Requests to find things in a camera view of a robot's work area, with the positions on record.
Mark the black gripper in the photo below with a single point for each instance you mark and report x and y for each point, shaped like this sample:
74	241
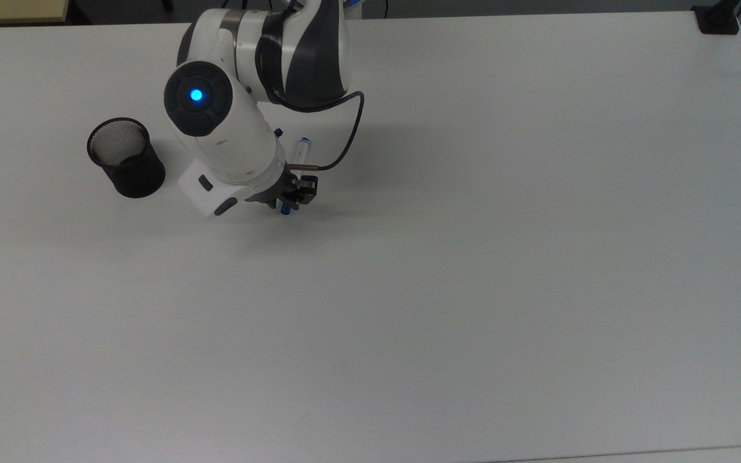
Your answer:
274	186

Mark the yellowish wooden board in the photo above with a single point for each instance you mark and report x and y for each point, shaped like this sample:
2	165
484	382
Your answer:
10	11

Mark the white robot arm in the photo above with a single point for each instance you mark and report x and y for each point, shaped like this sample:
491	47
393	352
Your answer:
229	128

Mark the black camera pole clamp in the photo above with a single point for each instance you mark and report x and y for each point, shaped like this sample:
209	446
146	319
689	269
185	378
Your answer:
718	19

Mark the blue capped white marker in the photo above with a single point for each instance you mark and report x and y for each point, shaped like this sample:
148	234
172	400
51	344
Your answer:
302	151

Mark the black mesh pen cup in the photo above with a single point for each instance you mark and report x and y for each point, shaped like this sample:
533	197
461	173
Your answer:
132	170

